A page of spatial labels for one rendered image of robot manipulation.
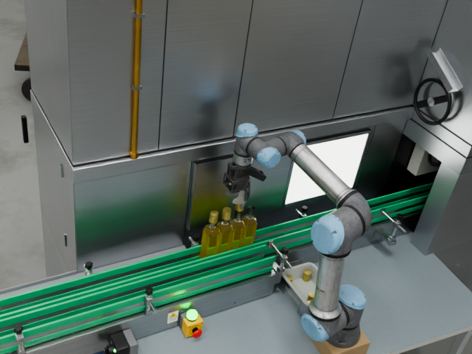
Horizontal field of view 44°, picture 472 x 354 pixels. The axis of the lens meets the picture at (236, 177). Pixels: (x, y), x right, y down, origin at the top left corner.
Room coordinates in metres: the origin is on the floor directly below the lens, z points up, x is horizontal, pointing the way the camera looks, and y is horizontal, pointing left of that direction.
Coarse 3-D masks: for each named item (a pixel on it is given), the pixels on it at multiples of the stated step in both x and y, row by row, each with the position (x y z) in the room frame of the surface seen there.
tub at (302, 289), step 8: (304, 264) 1.94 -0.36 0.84; (312, 264) 1.95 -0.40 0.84; (288, 272) 1.89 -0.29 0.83; (296, 272) 1.92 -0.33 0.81; (312, 272) 1.94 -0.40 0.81; (288, 280) 1.83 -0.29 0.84; (296, 280) 1.91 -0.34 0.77; (312, 280) 1.92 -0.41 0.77; (296, 288) 1.86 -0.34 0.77; (304, 288) 1.87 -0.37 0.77; (312, 288) 1.87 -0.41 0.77; (304, 296) 1.82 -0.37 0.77
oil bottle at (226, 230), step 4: (216, 224) 1.84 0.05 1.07; (220, 224) 1.83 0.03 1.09; (228, 224) 1.83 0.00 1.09; (220, 228) 1.81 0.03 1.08; (224, 228) 1.81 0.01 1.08; (228, 228) 1.82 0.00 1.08; (232, 228) 1.83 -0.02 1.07; (224, 232) 1.81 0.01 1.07; (228, 232) 1.82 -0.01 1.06; (220, 236) 1.80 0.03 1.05; (224, 236) 1.81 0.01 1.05; (228, 236) 1.82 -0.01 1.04; (220, 240) 1.80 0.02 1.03; (224, 240) 1.81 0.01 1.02; (228, 240) 1.82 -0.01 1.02; (220, 244) 1.80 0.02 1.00; (224, 244) 1.81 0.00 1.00; (228, 244) 1.82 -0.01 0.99; (220, 248) 1.80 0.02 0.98; (224, 248) 1.81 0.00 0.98; (228, 248) 1.82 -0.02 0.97; (220, 252) 1.80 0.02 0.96
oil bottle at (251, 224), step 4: (244, 216) 1.90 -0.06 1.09; (244, 220) 1.88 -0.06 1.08; (248, 220) 1.88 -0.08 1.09; (252, 220) 1.88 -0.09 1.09; (248, 224) 1.87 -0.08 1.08; (252, 224) 1.88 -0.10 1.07; (256, 224) 1.89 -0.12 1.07; (248, 228) 1.87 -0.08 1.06; (252, 228) 1.88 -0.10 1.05; (244, 232) 1.87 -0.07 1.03; (248, 232) 1.87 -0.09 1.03; (252, 232) 1.88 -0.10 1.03; (244, 236) 1.87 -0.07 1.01; (248, 236) 1.87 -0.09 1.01; (252, 236) 1.88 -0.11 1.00; (244, 240) 1.87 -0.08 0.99; (248, 240) 1.87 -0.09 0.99; (252, 240) 1.89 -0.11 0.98; (244, 244) 1.87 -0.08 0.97; (248, 244) 1.88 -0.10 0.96
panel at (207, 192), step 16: (368, 128) 2.40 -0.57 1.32; (208, 160) 1.93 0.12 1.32; (224, 160) 1.95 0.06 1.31; (288, 160) 2.13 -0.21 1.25; (192, 176) 1.89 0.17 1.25; (208, 176) 1.91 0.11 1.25; (272, 176) 2.09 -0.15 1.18; (288, 176) 2.15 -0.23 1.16; (192, 192) 1.88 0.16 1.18; (208, 192) 1.92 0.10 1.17; (224, 192) 1.96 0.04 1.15; (256, 192) 2.06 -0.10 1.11; (272, 192) 2.10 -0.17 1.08; (192, 208) 1.88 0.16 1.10; (208, 208) 1.93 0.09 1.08; (256, 208) 2.07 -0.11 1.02; (272, 208) 2.11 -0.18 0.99; (192, 224) 1.89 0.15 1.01
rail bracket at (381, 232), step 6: (384, 210) 2.27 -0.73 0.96; (390, 216) 2.23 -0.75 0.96; (396, 216) 2.19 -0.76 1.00; (402, 216) 2.18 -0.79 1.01; (396, 222) 2.19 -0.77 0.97; (378, 228) 2.26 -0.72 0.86; (396, 228) 2.18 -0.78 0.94; (402, 228) 2.16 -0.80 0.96; (378, 234) 2.23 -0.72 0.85; (384, 234) 2.22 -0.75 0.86; (372, 240) 2.25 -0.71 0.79; (384, 240) 2.19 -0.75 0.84; (390, 240) 2.18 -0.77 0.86
